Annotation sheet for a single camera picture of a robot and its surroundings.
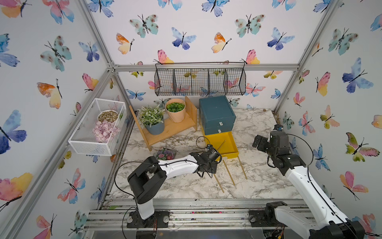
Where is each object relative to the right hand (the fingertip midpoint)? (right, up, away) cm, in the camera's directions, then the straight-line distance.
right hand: (265, 138), depth 79 cm
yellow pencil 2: (-8, -19, +12) cm, 24 cm away
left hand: (-27, -17, +8) cm, 32 cm away
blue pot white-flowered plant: (-62, +11, +7) cm, 63 cm away
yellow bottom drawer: (-17, -5, +22) cm, 29 cm away
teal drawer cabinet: (-25, +13, +10) cm, 30 cm away
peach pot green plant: (-50, +17, +17) cm, 55 cm away
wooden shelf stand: (-54, +5, +23) cm, 59 cm away
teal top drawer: (-22, +9, +10) cm, 26 cm away
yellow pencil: (-17, -22, +10) cm, 29 cm away
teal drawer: (-22, +4, +16) cm, 28 cm away
